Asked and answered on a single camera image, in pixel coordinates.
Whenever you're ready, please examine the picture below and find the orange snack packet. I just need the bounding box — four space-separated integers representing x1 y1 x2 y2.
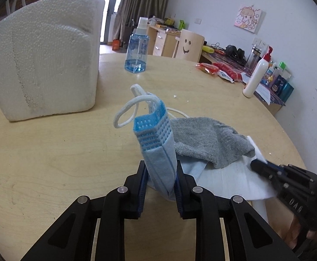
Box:
195 63 219 75

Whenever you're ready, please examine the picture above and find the blue face mask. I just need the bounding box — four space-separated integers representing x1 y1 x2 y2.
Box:
113 84 177 201

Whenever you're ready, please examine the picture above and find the blue spray bottle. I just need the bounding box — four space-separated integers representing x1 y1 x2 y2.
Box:
124 17 150 74

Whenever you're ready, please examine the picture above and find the cartoon wall picture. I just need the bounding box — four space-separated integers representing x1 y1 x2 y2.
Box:
234 5 262 33

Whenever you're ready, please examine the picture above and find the red snack packet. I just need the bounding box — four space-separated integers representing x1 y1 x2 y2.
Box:
212 62 242 83

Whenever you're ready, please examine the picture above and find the grey sock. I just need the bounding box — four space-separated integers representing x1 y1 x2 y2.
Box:
170 117 255 169

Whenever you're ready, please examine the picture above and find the right hand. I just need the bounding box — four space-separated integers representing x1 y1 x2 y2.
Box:
284 216 301 249

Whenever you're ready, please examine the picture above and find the wooden desk with drawers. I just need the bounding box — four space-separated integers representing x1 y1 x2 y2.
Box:
147 25 180 58

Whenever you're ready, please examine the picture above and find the wooden smiley chair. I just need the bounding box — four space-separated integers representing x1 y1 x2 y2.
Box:
175 29 205 62

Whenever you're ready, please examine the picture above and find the white lotion pump bottle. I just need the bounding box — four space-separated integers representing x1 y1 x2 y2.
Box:
242 46 273 98

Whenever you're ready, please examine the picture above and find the white tissue paper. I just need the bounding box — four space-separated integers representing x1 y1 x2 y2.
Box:
179 135 278 201

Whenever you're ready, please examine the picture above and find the white styrofoam box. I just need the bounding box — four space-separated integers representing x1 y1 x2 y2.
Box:
0 0 105 121

